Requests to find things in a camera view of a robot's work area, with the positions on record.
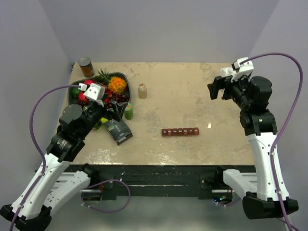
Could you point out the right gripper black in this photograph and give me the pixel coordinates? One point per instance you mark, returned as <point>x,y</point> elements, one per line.
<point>221,83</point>

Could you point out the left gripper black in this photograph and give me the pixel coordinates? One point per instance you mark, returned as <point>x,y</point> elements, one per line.
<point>118,109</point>

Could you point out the green capped pill bottle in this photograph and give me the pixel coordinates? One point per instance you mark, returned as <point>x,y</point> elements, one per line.
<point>128,113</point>

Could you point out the red weekly pill organizer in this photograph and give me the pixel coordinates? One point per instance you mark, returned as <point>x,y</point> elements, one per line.
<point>168,132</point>

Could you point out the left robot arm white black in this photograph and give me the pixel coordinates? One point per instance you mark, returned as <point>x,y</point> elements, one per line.
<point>34,208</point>

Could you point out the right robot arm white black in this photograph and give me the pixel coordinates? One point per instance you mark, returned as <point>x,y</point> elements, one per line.
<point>269,198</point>

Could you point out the dark grape bunch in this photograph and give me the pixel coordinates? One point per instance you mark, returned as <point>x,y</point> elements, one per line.
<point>120,98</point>

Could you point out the white paper cup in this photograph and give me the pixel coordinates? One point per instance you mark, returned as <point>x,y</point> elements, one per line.
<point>226,71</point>

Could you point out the strawberries pile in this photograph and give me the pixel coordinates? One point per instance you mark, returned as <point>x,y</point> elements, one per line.
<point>107,94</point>

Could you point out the grey fruit tray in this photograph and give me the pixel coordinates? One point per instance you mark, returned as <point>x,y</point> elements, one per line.
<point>101,78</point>

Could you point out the orange spiky fruit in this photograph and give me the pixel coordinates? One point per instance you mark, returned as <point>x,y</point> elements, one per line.
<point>117,85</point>

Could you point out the black product box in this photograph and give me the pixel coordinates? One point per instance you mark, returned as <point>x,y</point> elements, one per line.
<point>118,130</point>

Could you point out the green glass bottle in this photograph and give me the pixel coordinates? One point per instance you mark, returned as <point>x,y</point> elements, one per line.
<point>100,123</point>

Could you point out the small amber pill bottle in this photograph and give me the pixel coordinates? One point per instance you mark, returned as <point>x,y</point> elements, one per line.
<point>142,91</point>

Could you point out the lower red apple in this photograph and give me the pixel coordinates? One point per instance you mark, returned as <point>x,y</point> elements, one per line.
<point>82,98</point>

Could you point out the red apple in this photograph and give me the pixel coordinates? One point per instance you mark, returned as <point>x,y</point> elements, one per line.
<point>88,81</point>
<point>82,98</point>

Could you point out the upper red apple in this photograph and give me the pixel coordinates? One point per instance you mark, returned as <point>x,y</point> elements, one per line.
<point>88,81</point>

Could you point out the green lime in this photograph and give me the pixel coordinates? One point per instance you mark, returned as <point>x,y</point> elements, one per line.
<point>75,92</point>

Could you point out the tin can with label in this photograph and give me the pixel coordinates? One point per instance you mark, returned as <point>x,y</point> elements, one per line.
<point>86,67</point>

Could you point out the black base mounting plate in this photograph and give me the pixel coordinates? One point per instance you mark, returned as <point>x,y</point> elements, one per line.
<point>158,181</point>

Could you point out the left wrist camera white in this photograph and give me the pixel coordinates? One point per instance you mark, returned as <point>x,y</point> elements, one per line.
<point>93,92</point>

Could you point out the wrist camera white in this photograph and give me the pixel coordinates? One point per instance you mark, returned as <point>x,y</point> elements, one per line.
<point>243,67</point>
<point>93,92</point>

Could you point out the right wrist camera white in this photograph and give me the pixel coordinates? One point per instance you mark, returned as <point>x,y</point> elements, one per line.
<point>243,67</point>

